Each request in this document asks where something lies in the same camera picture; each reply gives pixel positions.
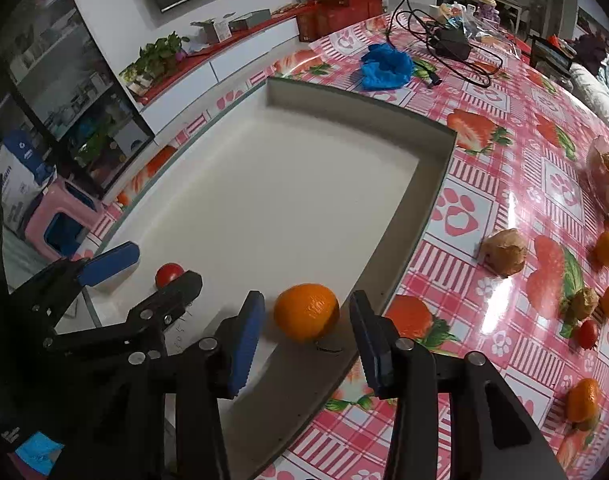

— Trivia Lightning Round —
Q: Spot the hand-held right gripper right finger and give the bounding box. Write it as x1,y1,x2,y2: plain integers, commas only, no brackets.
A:
348,290,570,480

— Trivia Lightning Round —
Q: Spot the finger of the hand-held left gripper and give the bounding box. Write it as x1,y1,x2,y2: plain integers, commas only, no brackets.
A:
42,270,204,361
7,241,141,331

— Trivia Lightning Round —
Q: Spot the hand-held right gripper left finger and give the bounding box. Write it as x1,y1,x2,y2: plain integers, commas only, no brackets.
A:
92,290,266,480

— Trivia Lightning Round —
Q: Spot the red cherry tomato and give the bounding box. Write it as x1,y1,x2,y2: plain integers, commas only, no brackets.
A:
577,320,599,350
155,262,185,289

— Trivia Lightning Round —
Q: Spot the large orange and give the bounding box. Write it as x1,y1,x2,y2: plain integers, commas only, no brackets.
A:
273,283,341,343

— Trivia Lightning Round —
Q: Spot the white rectangular tray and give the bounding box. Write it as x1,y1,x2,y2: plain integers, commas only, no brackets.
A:
87,77,457,480

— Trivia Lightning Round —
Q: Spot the physalis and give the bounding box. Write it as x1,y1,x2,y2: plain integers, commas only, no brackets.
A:
564,287,600,322
479,228,528,277

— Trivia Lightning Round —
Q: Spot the pink plastic stool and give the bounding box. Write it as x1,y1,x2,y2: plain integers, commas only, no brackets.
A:
24,177,105,261

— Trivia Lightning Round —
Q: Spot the white and blue carton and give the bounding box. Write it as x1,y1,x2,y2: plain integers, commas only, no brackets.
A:
0,130,55,238

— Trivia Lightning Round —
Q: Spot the dark glass display cabinet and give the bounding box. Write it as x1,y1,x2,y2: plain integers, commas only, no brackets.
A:
0,0,155,201

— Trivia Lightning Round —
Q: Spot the green potted plant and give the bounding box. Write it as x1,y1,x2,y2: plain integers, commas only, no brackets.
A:
119,32,190,96

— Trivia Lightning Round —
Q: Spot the white and red television cabinet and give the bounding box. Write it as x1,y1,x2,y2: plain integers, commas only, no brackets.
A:
117,2,317,136

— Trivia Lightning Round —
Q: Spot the small open cardboard box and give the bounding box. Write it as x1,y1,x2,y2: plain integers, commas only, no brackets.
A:
192,19,231,44

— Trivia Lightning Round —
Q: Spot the pink strawberry print tablecloth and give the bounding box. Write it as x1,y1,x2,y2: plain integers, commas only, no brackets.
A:
79,10,609,480

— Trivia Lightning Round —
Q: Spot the grey flat box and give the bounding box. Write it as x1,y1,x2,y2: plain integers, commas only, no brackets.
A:
229,10,271,33

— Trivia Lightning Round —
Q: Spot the blue disposable glove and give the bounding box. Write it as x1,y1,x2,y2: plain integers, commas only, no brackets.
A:
360,43,415,92

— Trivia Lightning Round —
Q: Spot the stack of red gift boxes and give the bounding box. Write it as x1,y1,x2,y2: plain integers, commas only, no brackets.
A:
297,0,385,43

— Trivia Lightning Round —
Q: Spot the sofa with grey blankets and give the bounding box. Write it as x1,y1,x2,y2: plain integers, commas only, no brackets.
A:
569,55,609,136

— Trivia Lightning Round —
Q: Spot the white dining table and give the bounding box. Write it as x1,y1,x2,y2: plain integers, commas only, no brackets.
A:
479,0,530,31

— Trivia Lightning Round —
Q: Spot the black power adapter with cable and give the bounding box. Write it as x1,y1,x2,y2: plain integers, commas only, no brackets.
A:
384,0,505,91

